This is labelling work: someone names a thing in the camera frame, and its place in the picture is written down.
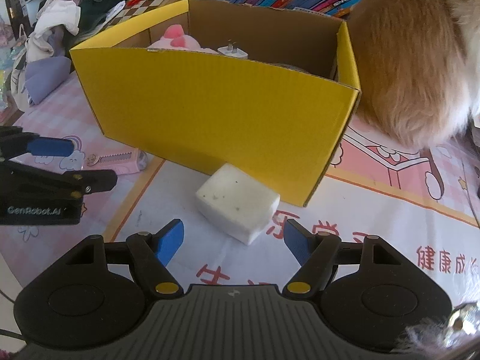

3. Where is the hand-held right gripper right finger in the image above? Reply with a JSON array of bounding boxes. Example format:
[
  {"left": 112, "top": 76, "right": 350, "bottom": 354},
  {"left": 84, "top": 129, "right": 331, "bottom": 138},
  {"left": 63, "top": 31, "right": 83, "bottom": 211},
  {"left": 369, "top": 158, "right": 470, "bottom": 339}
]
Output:
[{"left": 282, "top": 220, "right": 411, "bottom": 296}]

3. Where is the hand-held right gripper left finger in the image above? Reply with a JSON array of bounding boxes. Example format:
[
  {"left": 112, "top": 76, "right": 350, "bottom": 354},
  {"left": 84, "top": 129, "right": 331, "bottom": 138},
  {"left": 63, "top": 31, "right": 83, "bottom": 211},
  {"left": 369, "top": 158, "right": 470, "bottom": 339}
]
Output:
[{"left": 56, "top": 218, "right": 185, "bottom": 296}]

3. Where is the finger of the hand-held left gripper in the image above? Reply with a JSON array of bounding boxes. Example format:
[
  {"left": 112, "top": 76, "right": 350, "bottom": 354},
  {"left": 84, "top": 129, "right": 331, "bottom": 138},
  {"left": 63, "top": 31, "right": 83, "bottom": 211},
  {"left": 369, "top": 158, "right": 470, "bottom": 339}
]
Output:
[
  {"left": 7, "top": 163, "right": 118, "bottom": 199},
  {"left": 0, "top": 125, "right": 74, "bottom": 162}
]

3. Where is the cream foam block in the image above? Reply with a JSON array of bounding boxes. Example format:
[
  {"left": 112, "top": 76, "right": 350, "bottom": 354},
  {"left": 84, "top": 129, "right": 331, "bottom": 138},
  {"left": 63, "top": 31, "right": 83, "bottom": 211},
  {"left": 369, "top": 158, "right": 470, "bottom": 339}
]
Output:
[{"left": 195, "top": 163, "right": 281, "bottom": 246}]

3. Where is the yellow cardboard box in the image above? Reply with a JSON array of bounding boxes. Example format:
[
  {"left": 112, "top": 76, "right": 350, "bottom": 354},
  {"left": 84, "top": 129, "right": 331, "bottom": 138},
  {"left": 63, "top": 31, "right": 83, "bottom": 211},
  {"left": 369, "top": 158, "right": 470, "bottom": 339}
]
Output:
[{"left": 69, "top": 0, "right": 362, "bottom": 208}]

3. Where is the pink plush pig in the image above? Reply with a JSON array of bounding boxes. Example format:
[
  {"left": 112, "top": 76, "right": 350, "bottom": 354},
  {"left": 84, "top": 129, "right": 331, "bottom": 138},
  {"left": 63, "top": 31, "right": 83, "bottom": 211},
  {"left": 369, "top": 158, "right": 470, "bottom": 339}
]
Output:
[{"left": 146, "top": 24, "right": 218, "bottom": 54}]

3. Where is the white power adapter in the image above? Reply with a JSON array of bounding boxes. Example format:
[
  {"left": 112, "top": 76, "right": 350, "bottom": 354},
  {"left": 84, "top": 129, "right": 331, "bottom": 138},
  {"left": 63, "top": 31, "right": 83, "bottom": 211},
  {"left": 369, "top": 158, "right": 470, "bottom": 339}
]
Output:
[{"left": 217, "top": 38, "right": 249, "bottom": 60}]

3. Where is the lavender sweatshirt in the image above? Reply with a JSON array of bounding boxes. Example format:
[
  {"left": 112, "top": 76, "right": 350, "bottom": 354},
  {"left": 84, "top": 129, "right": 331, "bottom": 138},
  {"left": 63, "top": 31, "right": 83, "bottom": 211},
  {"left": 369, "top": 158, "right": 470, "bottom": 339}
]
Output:
[{"left": 24, "top": 57, "right": 73, "bottom": 106}]

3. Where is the pink checked tablecloth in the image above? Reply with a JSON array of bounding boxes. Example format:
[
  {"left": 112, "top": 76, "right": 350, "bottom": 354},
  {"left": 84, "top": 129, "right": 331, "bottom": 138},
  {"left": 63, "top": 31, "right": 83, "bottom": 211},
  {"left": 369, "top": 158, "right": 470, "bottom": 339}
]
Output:
[{"left": 0, "top": 71, "right": 480, "bottom": 346}]

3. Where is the pile of clothes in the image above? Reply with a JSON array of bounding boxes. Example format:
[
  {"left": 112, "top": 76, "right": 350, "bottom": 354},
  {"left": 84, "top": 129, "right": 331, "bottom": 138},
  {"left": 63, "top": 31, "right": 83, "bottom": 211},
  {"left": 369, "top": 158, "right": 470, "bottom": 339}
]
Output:
[{"left": 11, "top": 0, "right": 81, "bottom": 94}]

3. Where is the black garment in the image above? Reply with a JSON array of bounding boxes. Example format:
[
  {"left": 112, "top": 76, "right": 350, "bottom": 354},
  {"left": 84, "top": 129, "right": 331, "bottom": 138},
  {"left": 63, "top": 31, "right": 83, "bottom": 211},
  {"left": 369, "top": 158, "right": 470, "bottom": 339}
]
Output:
[{"left": 77, "top": 0, "right": 130, "bottom": 40}]

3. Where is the person's fuzzy garment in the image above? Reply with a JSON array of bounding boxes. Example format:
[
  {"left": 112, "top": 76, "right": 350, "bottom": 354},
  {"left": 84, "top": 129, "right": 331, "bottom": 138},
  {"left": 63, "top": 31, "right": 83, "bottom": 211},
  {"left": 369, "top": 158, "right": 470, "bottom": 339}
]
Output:
[{"left": 397, "top": 302, "right": 480, "bottom": 360}]

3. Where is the orange fluffy cat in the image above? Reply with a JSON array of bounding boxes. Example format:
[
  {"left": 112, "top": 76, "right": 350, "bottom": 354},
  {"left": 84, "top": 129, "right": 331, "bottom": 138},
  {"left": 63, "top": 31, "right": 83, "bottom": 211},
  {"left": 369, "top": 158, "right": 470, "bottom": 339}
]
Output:
[{"left": 347, "top": 0, "right": 480, "bottom": 151}]

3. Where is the black cable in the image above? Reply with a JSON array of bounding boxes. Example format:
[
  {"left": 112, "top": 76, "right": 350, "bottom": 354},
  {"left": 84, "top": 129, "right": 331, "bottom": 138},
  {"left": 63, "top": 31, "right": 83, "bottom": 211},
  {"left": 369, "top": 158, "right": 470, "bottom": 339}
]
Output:
[{"left": 0, "top": 328, "right": 27, "bottom": 346}]

